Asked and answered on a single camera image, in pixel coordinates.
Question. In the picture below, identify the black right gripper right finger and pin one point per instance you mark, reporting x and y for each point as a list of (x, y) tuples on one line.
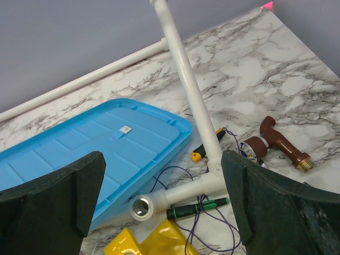
[(278, 215)]

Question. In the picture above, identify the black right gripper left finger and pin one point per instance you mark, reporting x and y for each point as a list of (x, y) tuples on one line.
[(52, 214)]

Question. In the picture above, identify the blue plastic bin lid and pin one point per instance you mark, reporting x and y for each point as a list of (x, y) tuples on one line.
[(136, 139)]

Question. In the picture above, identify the yellow test tube rack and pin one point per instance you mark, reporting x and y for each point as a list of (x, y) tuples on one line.
[(165, 239)]

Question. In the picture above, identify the pink tape marker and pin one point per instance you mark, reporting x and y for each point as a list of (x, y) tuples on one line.
[(269, 6)]

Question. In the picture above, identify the white PVC pipe frame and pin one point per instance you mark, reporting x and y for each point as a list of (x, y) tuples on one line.
[(143, 207)]

